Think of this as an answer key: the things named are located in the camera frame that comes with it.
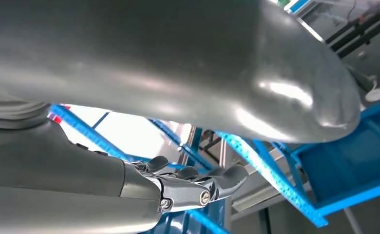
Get blue metal shelf rack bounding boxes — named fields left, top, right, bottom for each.
left=49, top=103, right=329, bottom=234
left=290, top=95, right=380, bottom=217

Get white round ceiling fixture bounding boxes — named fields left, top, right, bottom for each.
left=365, top=87, right=380, bottom=103

